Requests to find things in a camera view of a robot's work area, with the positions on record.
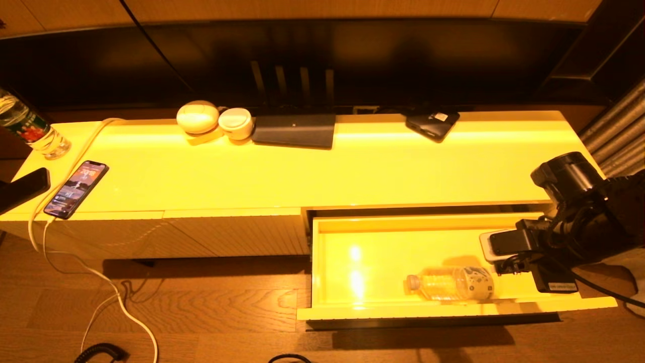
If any clear bottle with white cap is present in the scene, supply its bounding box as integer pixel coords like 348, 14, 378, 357
406, 265, 495, 302

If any cream white ribbed drawer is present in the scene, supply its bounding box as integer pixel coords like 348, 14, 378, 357
296, 204, 618, 332

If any white low tv cabinet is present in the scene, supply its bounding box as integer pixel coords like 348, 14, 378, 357
0, 110, 605, 263

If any black box with white label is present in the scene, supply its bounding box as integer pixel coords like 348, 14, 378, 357
531, 256, 579, 294

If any black device with white sticker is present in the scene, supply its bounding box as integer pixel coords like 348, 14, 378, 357
406, 109, 461, 143

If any grey pleated curtain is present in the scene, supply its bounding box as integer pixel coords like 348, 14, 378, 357
579, 76, 645, 179

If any dark grey router with antennas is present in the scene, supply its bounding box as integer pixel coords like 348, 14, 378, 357
250, 60, 337, 150

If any white round jar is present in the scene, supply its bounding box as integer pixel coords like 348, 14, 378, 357
218, 107, 254, 141

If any white oval device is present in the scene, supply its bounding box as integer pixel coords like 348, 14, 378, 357
175, 100, 220, 135

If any black television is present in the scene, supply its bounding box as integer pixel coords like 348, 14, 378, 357
0, 19, 585, 114

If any black smartphone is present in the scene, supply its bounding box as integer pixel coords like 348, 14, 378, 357
0, 167, 51, 216
43, 160, 109, 220

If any water bottle with colourful label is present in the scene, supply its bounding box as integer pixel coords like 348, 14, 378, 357
0, 87, 72, 160

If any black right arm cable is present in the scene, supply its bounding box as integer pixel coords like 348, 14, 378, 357
569, 270, 645, 309

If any dark wooden wall cabinet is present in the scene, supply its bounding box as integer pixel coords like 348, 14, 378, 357
532, 0, 645, 106

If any thick white power cable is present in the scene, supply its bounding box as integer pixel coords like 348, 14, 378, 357
27, 117, 159, 363

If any black coiled cable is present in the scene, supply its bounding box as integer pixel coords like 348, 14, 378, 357
74, 343, 129, 363

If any thin black hanging cable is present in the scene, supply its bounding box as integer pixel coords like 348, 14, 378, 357
119, 0, 197, 96

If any thin white charging cable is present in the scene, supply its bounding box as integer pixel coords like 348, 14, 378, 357
42, 218, 121, 353

